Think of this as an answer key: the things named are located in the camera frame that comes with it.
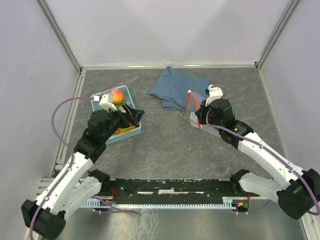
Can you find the orange-red toy peach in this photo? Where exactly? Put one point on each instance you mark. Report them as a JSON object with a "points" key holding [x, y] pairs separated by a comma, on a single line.
{"points": [[117, 96]]}

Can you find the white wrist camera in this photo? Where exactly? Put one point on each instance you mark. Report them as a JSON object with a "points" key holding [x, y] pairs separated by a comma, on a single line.
{"points": [[215, 92], [106, 102]]}

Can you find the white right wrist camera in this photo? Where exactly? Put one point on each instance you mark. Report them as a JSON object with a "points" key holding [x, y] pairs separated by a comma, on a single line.
{"points": [[215, 92]]}

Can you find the yellow toy starfruit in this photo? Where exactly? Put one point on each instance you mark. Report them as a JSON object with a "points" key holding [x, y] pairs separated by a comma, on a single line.
{"points": [[123, 130]]}

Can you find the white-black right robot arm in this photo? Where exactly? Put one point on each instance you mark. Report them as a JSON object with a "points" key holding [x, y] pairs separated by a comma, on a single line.
{"points": [[295, 190]]}

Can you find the blue folded cloth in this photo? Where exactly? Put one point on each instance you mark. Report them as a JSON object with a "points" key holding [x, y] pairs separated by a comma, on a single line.
{"points": [[172, 88]]}

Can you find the aluminium frame post right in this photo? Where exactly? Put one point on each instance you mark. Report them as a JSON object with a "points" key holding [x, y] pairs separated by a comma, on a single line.
{"points": [[276, 33]]}

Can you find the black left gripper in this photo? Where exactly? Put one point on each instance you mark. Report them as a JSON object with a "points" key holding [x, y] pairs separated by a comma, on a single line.
{"points": [[134, 115]]}

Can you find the clear zip bag orange zipper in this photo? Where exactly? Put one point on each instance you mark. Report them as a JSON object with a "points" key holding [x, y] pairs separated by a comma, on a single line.
{"points": [[193, 104]]}

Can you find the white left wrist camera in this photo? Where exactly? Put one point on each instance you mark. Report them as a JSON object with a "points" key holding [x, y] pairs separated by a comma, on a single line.
{"points": [[106, 102]]}

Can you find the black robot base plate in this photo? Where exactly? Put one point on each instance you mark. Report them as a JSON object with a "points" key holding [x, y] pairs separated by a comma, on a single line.
{"points": [[170, 191]]}

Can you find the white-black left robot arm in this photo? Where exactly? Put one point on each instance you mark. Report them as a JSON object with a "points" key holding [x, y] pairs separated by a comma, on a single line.
{"points": [[48, 213]]}

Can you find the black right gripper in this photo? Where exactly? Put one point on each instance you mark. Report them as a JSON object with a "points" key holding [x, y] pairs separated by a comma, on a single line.
{"points": [[201, 111]]}

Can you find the light blue cable duct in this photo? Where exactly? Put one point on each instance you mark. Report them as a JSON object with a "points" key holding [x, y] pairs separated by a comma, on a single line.
{"points": [[226, 204]]}

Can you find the light blue plastic basket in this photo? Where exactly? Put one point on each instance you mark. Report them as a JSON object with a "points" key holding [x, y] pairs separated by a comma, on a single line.
{"points": [[129, 101]]}

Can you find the aluminium frame post left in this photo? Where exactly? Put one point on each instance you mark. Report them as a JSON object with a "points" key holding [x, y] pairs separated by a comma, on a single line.
{"points": [[48, 14]]}

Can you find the aluminium frame post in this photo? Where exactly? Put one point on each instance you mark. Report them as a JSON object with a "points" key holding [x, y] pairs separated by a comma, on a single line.
{"points": [[48, 14], [276, 33]]}

